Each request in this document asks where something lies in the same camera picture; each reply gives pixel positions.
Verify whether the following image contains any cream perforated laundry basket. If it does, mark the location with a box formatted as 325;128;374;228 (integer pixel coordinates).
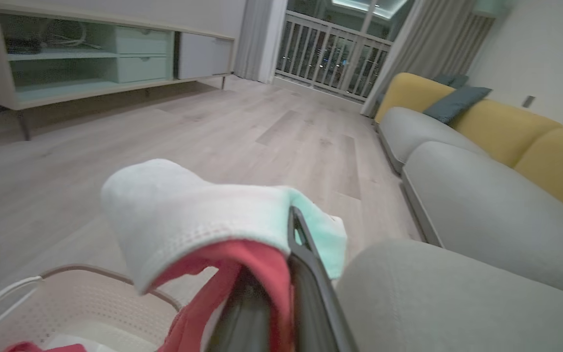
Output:
0;264;184;352

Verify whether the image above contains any white and mint media cabinet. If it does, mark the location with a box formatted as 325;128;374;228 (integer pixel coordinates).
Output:
0;0;236;141

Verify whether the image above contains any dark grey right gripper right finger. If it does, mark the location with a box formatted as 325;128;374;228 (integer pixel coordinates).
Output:
287;206;359;352

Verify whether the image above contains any beige grey curtain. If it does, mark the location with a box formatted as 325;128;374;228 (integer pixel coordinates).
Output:
361;0;496;118

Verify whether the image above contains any white balcony railing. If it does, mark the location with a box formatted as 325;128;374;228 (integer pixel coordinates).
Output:
275;11;393;102

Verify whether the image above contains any light grey curtain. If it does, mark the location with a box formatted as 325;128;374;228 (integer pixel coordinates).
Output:
233;0;288;84

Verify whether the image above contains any teal blue cushion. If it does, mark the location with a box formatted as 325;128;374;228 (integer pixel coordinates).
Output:
432;73;470;89
423;87;493;124

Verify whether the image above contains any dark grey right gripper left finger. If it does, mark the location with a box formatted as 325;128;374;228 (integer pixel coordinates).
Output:
205;266;273;352

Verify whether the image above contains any white and mint towel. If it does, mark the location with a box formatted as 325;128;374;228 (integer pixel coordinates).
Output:
101;158;348;296

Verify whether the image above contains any red garment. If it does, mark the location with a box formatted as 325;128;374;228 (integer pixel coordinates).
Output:
149;240;296;352

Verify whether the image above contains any grey and yellow sofa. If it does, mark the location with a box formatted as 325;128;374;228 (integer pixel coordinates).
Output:
334;72;563;352

